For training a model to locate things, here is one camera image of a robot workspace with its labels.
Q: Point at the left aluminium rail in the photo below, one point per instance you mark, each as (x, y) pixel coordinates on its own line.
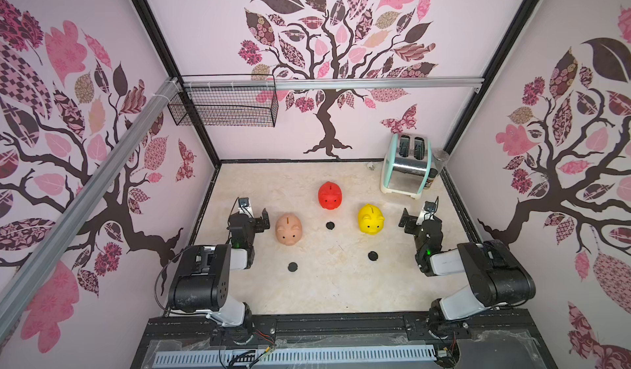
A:
(23, 286)

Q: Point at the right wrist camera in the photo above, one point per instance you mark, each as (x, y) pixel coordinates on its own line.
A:
(428, 212)

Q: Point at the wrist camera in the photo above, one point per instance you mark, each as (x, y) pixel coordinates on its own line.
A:
(244, 206)
(428, 212)

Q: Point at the glass jar behind toaster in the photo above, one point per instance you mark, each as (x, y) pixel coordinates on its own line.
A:
(439, 160)

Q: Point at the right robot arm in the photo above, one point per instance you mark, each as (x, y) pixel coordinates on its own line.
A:
(495, 277)

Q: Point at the aluminium rail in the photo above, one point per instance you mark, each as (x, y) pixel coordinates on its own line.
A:
(340, 84)
(23, 286)

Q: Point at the white slotted cable duct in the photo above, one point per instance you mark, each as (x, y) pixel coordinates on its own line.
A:
(293, 357)

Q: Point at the black wire basket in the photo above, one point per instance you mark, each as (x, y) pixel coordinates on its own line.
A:
(226, 100)

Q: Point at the red piggy bank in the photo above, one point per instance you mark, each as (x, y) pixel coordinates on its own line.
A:
(330, 196)

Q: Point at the peach piggy bank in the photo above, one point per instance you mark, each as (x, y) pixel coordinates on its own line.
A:
(288, 229)

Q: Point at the back aluminium rail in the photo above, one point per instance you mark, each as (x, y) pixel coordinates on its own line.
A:
(340, 84)

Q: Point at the black base frame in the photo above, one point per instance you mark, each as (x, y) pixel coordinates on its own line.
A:
(505, 338)

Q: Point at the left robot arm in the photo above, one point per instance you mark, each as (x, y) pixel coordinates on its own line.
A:
(201, 282)

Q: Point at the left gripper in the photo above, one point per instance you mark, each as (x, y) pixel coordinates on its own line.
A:
(260, 221)

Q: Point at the mint chrome toaster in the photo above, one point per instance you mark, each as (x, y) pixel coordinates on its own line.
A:
(407, 165)

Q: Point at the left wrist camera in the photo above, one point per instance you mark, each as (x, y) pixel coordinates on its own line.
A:
(244, 206)

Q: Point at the yellow piggy bank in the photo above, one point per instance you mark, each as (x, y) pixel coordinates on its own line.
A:
(371, 220)

